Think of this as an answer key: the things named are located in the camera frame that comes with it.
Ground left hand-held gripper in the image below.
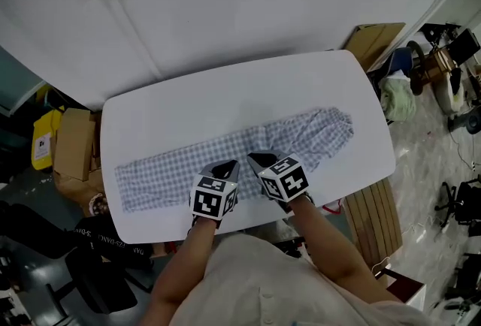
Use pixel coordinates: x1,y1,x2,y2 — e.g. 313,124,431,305
189,158,241,230

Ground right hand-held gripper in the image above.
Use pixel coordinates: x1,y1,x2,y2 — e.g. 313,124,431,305
246,149,315,214

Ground blue checkered pants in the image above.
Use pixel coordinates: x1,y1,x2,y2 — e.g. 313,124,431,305
113,106,355,214

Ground person's left forearm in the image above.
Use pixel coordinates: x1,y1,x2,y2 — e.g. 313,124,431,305
149,218,219,320

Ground person's right forearm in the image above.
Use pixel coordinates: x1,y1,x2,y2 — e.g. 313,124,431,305
288,199,400,303

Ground red and white bag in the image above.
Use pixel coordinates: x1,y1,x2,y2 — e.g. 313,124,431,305
322,199,346,216

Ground wooden slat panel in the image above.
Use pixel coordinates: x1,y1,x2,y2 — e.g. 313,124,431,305
343,177,404,266

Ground person's white shirt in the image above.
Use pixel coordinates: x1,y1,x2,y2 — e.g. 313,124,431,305
169,233,435,326

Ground black jacket with white print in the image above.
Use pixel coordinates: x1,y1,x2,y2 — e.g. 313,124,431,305
0,200,154,262

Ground brown paper bag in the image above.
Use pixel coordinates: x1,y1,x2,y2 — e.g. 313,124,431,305
53,168,107,219

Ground pale green stuffed bag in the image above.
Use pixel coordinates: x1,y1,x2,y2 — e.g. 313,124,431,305
379,72,417,123

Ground black office chair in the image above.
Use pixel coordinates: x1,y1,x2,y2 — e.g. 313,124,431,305
44,241,156,318

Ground tall brown cardboard box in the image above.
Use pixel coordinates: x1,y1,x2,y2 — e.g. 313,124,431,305
53,107,97,183

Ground flat cardboard sheet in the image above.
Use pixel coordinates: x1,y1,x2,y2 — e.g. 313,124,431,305
343,23,407,73

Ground blue chair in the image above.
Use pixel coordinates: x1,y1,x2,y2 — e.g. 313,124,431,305
375,47,413,82

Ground black rubber wheel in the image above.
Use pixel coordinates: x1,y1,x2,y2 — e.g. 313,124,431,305
407,40,426,95

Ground yellow plastic bin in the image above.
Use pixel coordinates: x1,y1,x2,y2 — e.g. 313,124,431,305
31,110,64,172

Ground black swivel chair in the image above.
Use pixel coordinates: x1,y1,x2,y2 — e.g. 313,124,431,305
434,174,481,236

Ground black floor fan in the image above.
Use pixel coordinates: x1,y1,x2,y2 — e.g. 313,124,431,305
447,105,481,137

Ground white wall cable conduit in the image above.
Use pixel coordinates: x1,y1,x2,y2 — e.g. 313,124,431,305
106,0,163,80

